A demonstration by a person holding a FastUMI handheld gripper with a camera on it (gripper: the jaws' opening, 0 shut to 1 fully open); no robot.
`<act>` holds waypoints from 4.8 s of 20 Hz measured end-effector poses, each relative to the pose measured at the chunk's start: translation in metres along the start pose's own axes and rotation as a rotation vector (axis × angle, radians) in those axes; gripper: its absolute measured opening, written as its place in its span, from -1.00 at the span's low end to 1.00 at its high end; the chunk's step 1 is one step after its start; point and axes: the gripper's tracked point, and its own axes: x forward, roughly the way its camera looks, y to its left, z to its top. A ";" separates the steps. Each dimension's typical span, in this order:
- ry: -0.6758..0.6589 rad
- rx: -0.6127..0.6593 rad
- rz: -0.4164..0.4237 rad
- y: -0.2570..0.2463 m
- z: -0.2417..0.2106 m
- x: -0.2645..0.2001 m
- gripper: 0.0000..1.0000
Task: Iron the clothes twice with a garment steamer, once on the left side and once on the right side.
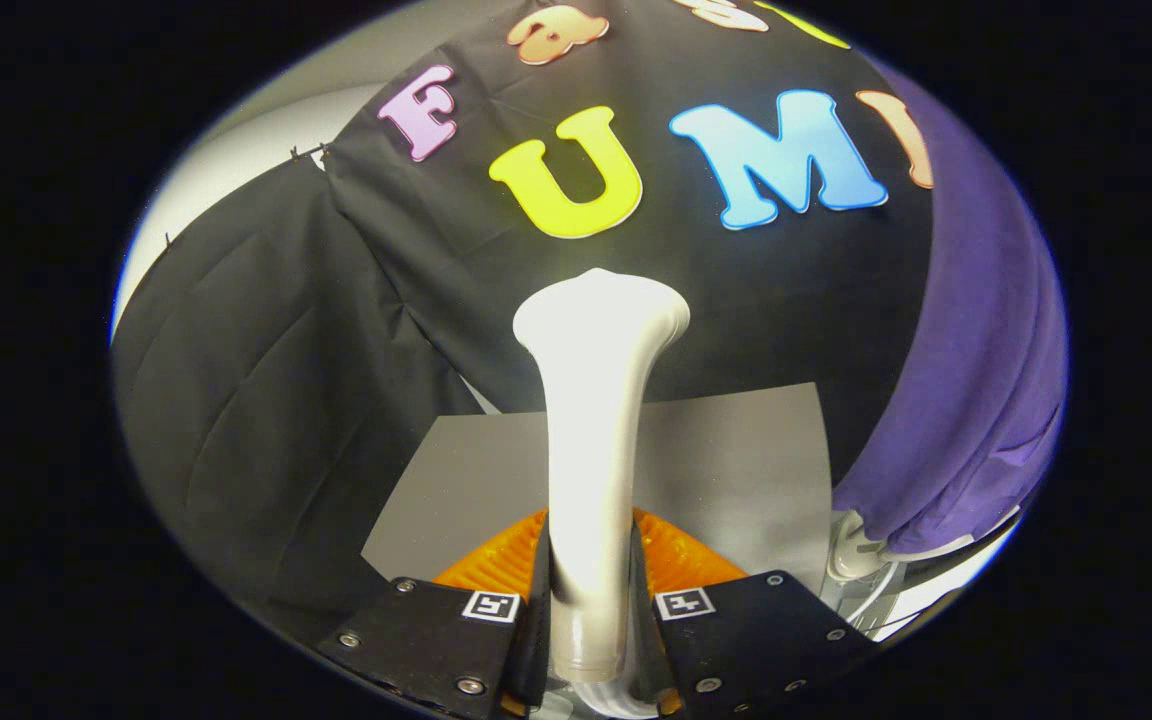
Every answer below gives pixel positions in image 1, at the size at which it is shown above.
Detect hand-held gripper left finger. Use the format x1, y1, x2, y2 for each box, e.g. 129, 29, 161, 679
316, 508, 552, 720

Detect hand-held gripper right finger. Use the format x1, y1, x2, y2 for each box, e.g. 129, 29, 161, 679
629, 507, 882, 720

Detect white garment steamer head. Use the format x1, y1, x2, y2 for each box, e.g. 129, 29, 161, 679
513, 268, 692, 686

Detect purple corduroy jacket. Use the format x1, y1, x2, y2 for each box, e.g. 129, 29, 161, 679
831, 55, 1070, 556

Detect white mannequin torso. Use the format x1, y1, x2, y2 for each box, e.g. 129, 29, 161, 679
824, 505, 1022, 586

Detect black backdrop cloth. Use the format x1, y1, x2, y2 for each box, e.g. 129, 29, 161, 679
111, 0, 937, 641

